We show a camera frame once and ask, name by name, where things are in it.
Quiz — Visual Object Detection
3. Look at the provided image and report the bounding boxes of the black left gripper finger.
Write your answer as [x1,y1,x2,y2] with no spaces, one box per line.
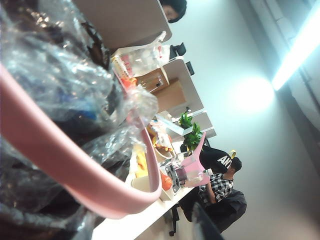
[191,201,227,240]

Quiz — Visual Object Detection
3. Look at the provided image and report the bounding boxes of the white plastic shopping bag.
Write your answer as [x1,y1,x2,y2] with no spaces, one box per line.
[111,31,172,78]

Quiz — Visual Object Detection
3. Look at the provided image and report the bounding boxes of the black office chair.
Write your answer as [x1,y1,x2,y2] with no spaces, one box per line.
[168,189,248,237]

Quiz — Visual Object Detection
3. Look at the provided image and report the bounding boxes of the person in checkered shirt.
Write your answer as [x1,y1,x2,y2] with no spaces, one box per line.
[199,156,243,208]

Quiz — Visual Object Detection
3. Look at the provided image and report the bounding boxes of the pink plastic object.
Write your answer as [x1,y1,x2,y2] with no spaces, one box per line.
[179,131,213,188]

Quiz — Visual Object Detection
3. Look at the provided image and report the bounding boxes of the orange fruit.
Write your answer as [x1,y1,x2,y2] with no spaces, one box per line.
[160,173,174,192]

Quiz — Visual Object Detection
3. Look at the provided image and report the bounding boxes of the green potted plant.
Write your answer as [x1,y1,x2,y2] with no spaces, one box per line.
[177,111,204,151]

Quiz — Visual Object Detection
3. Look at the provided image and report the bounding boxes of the colourful snack packets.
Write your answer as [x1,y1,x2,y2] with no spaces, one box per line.
[146,119,175,157]

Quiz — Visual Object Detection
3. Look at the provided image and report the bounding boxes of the white desk divider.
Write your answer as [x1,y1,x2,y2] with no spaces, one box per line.
[161,57,204,112]
[192,111,216,139]

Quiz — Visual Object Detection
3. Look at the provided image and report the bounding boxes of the brown cardboard box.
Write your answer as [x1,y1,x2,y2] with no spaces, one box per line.
[136,68,187,109]

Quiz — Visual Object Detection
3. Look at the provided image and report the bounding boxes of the linear ceiling light strip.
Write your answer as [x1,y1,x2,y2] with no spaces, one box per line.
[271,0,320,91]

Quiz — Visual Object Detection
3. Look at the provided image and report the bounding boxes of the grey desk partition panel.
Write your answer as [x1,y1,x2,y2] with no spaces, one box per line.
[72,0,173,49]

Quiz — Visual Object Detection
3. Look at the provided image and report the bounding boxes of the crumpled clear plastic waste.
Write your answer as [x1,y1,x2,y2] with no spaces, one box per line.
[0,0,161,240]

